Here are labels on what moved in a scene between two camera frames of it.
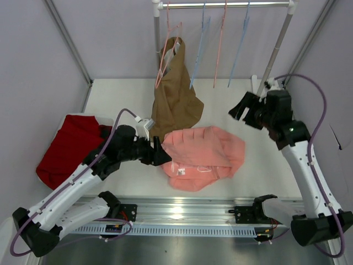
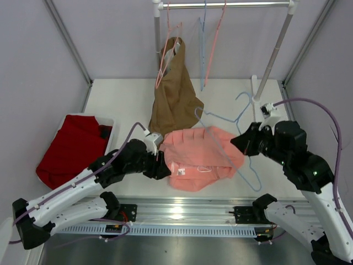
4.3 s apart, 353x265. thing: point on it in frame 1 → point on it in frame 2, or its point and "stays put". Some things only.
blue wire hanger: [240, 46] → [203, 122]
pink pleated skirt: [200, 156] stays put
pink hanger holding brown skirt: [178, 26] stays put
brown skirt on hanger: [176, 104] stays put
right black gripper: [251, 111] → [251, 141]
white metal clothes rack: [293, 5] stays put
